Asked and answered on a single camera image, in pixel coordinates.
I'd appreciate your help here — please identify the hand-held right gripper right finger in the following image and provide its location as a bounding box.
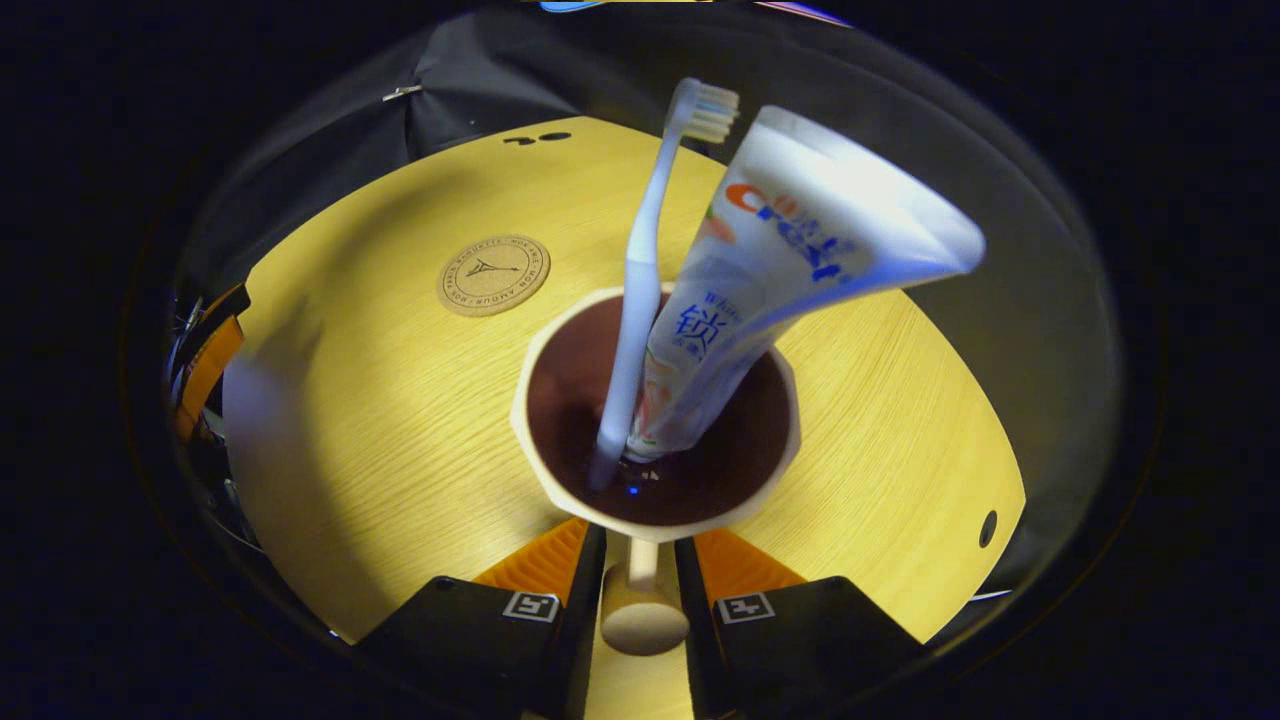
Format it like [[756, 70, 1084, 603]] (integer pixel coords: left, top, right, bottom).
[[675, 528, 927, 720]]

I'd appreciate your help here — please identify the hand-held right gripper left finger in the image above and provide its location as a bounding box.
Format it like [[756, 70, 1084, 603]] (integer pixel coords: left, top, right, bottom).
[[355, 518, 608, 720]]

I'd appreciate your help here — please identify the beige cup with handle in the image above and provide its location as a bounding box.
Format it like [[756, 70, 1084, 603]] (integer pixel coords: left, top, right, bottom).
[[510, 285, 803, 658]]

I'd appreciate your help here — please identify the round cork coaster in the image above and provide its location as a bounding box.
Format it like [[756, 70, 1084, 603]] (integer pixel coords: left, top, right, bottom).
[[436, 234, 552, 318]]

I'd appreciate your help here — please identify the pale blue toothbrush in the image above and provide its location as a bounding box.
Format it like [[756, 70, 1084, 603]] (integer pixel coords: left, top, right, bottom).
[[588, 78, 741, 492]]

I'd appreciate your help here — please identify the white toothpaste tube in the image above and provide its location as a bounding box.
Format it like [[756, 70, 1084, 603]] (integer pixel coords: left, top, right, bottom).
[[627, 105, 988, 463]]

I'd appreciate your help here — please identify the light wooden desktop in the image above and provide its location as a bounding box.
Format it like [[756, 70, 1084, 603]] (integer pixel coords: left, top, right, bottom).
[[222, 116, 1028, 720]]

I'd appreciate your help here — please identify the black backdrop cloth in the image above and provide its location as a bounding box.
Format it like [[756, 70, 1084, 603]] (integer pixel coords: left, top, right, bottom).
[[168, 0, 1123, 606]]

